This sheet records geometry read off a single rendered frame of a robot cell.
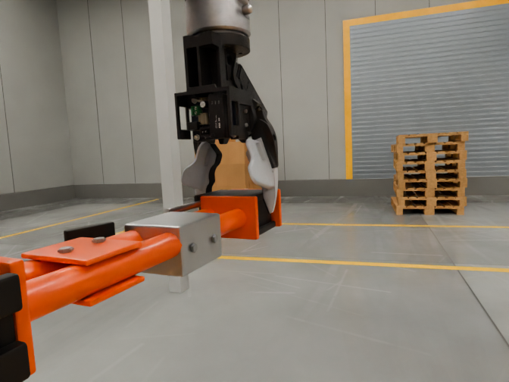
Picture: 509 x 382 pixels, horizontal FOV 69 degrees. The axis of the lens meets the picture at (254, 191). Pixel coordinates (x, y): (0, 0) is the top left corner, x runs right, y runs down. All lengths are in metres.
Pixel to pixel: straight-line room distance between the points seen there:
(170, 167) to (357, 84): 6.62
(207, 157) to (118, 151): 11.05
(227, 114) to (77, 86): 12.11
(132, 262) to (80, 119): 12.11
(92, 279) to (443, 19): 9.34
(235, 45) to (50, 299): 0.32
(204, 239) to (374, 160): 8.70
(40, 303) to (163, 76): 2.96
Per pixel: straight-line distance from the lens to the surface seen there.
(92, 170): 12.16
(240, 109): 0.44
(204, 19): 0.45
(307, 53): 9.51
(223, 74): 0.44
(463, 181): 6.69
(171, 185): 3.10
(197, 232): 0.34
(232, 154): 6.89
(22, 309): 0.22
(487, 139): 9.26
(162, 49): 3.20
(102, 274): 0.26
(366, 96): 9.05
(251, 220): 0.43
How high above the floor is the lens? 1.15
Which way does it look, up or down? 6 degrees down
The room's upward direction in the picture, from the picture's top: 3 degrees counter-clockwise
